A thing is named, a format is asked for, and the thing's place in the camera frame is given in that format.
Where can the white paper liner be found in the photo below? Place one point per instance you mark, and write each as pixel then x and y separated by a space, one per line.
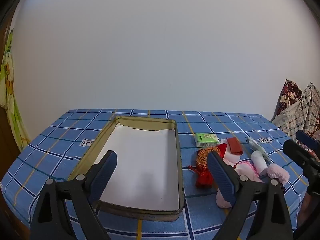
pixel 145 160

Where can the pink lace cloth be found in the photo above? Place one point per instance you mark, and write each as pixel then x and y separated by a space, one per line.
pixel 246 168

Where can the rectangular metal tin box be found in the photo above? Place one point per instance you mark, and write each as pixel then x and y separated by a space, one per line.
pixel 179 155

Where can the red floral quilt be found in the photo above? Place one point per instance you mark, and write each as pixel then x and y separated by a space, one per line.
pixel 287 95

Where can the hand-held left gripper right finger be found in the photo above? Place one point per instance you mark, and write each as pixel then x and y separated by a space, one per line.
pixel 222 177

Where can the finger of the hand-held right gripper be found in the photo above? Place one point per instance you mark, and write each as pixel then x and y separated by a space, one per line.
pixel 297 152
pixel 308 138

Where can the cotton swab packet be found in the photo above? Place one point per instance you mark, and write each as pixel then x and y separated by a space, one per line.
pixel 258 146

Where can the pink plush cloth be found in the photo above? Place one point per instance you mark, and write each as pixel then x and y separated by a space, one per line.
pixel 277 173

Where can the white gauze roll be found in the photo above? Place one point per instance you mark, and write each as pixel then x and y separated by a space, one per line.
pixel 260 163

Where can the green floral curtain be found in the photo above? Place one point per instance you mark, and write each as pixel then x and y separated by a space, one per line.
pixel 10 105

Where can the red cloth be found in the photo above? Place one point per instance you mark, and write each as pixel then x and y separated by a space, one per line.
pixel 235 146

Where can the blue checked bedsheet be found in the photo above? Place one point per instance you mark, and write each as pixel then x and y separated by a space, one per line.
pixel 62 142

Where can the red brocade pouch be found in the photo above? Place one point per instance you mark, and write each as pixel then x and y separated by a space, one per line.
pixel 203 162

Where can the green tissue pack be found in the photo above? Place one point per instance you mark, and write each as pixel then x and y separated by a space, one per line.
pixel 206 140

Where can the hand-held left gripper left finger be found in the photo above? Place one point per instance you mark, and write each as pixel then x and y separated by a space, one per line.
pixel 103 175

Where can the plaid cloth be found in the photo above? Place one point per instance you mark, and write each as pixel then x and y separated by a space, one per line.
pixel 300 115

